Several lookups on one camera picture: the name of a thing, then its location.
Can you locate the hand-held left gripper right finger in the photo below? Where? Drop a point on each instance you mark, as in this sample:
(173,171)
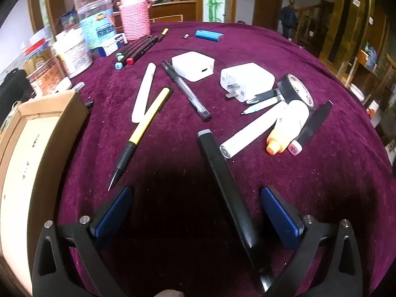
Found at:
(281,213)

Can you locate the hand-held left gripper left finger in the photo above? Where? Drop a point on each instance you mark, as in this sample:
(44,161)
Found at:
(114,210)

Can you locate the black marker grey cap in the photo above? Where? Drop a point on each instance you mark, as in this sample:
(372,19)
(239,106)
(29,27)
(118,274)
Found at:
(225,185)

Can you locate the thick white marker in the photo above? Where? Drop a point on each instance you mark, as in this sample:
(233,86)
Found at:
(250,133)

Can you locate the yellow and black pen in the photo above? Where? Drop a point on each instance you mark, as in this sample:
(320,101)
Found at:
(145,123)

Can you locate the white tube orange cap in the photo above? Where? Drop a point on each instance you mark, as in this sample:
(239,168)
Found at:
(289,120)

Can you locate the black marker pink cap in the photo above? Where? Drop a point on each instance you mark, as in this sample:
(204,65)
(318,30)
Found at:
(312,123)

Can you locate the shallow cardboard box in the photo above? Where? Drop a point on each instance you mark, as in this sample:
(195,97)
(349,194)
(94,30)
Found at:
(40,148)

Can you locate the slim white pen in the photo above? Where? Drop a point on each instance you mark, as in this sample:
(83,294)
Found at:
(143,94)

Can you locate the clear black gel pen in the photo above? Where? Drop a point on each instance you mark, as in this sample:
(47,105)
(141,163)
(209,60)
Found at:
(185,91)

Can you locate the white pronged charger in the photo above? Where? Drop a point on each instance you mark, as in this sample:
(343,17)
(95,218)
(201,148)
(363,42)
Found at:
(247,77)

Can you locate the purple velvet tablecloth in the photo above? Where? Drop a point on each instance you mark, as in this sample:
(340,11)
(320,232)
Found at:
(185,148)

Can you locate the white pen blue tip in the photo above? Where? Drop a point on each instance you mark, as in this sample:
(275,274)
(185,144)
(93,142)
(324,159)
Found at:
(263,105)

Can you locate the small black clip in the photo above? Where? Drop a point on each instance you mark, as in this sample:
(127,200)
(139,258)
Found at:
(89,103)

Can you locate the grey and black pen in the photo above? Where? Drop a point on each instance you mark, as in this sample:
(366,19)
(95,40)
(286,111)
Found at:
(266,95)

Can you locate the black tape roll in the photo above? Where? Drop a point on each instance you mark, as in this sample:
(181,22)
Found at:
(286,88)

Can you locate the small clear plastic piece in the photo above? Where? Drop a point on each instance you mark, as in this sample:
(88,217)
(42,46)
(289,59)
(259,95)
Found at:
(79,86)

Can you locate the small white capsule case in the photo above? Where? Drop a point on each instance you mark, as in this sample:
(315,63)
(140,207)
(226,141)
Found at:
(62,85)

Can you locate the white cup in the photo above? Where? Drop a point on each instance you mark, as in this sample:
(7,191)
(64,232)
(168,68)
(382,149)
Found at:
(357,92)

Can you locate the amber jar with label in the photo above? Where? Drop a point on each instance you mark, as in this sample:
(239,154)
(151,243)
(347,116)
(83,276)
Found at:
(46,77)

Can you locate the black leather sofa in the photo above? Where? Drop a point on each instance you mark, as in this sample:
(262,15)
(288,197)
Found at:
(12,89)

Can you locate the white plastic jar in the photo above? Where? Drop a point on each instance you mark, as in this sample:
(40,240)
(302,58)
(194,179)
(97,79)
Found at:
(75,55)

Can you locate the black marker blue cap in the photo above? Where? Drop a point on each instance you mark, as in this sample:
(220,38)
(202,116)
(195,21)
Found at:
(136,52)

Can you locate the small blue white box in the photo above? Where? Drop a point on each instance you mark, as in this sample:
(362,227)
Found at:
(108,49)

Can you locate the black marker red cap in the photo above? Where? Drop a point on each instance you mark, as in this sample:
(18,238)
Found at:
(144,51)

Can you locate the black marker white cap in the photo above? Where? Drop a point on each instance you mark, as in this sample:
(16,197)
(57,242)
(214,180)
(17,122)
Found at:
(134,48)

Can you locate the black marker green cap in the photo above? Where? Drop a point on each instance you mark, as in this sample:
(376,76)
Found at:
(130,47)

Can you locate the white square charger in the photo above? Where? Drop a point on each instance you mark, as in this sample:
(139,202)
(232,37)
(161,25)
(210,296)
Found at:
(188,63)

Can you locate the red lid container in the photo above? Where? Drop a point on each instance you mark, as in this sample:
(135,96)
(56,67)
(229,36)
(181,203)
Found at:
(35,50)

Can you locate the small yellow black pen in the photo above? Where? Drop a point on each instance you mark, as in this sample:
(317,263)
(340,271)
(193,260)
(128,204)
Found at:
(163,35)

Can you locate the clear plastic jar blue label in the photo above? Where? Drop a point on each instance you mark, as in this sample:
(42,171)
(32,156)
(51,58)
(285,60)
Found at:
(96,27)

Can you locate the wooden shelf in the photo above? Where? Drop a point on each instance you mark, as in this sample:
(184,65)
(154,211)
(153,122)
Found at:
(355,37)

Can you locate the jar in pink knitted sleeve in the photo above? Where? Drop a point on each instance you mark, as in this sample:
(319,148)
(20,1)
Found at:
(134,18)

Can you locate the wooden stair railing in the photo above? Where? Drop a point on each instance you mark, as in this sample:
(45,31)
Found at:
(307,21)

